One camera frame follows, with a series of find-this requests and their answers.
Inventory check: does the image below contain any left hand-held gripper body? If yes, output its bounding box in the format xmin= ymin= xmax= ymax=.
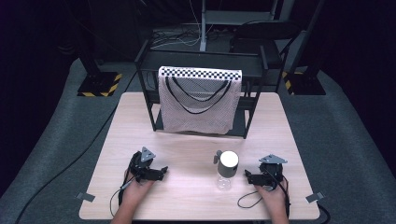
xmin=128 ymin=146 xmax=157 ymax=183

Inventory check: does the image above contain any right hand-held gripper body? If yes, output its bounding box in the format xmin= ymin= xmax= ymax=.
xmin=258 ymin=154 xmax=289 ymax=190

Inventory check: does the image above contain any person's left hand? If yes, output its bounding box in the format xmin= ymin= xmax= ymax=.
xmin=122 ymin=169 xmax=156 ymax=209

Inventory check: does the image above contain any person's right hand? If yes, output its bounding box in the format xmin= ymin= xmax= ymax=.
xmin=254 ymin=183 xmax=288 ymax=216

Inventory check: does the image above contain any clear bottle with grey cap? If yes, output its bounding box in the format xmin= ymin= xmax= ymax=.
xmin=213 ymin=149 xmax=240 ymax=191

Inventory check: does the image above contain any white mesh bag checkered trim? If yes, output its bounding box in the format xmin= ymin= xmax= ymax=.
xmin=157 ymin=65 xmax=244 ymax=135

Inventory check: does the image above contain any black stand base striped edge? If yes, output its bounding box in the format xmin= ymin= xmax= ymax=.
xmin=281 ymin=70 xmax=327 ymax=96
xmin=77 ymin=71 xmax=123 ymax=98

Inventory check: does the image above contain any grey floor mat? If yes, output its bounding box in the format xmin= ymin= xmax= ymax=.
xmin=0 ymin=57 xmax=396 ymax=224

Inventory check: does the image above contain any black metal rack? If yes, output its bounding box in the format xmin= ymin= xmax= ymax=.
xmin=134 ymin=39 xmax=269 ymax=140

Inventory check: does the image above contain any white metal stand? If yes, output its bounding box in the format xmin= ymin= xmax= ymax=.
xmin=199 ymin=0 xmax=296 ymax=52

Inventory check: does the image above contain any right hand-held gripper cable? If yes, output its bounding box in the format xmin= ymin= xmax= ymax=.
xmin=236 ymin=169 xmax=291 ymax=218

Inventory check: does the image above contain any hand-held gripper cable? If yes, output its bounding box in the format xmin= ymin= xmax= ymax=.
xmin=108 ymin=173 xmax=138 ymax=217
xmin=236 ymin=169 xmax=291 ymax=218

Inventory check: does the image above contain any left hand-held gripper cable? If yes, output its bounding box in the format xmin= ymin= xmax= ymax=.
xmin=108 ymin=173 xmax=138 ymax=217

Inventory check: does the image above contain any grey table corner bracket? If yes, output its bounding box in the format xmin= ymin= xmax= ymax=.
xmin=75 ymin=191 xmax=96 ymax=203
xmin=304 ymin=191 xmax=326 ymax=204

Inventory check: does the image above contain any long black floor cable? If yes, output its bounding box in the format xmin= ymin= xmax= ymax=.
xmin=14 ymin=70 xmax=138 ymax=224

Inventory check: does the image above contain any tangle of floor cables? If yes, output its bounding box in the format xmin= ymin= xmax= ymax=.
xmin=150 ymin=28 xmax=219 ymax=49

